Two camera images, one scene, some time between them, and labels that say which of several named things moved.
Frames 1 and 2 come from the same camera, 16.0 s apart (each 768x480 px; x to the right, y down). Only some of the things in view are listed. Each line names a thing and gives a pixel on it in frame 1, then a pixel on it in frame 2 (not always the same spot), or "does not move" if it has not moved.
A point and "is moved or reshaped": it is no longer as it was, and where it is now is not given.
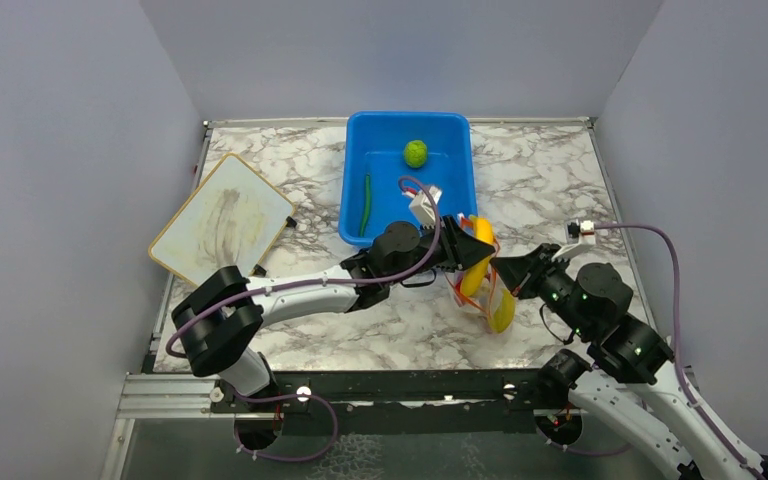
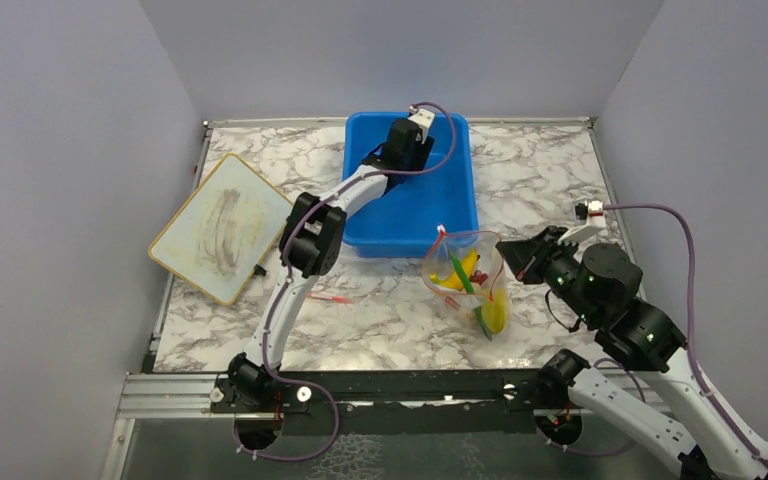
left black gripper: (459, 250) to (419, 150)
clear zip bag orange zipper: (480, 287) is moved or reshaped
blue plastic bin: (381, 148) does not move
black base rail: (395, 401) does not move
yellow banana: (474, 275) to (468, 264)
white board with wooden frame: (231, 219) does not move
